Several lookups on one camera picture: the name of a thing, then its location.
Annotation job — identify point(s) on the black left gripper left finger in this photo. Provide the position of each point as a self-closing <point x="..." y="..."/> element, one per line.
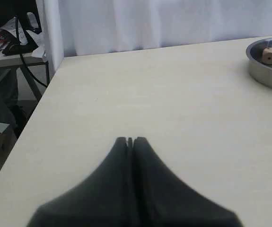
<point x="103" y="199"/>

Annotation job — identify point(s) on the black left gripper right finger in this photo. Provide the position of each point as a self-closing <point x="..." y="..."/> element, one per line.
<point x="166" y="201"/>

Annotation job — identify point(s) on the wooden die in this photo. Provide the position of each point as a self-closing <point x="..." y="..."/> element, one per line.
<point x="267" y="56"/>

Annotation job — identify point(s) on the stainless steel round bowl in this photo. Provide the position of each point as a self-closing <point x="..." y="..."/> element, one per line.
<point x="259" y="71"/>

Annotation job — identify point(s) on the grey side desk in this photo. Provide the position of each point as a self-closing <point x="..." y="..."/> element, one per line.
<point x="13" y="62"/>

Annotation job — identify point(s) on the white curtain backdrop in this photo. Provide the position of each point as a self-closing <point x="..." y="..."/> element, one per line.
<point x="85" y="27"/>

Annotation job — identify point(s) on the scattered white papers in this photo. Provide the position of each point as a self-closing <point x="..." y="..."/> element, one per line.
<point x="15" y="40"/>

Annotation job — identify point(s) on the black acer monitor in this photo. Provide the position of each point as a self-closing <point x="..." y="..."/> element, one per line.
<point x="19" y="19"/>

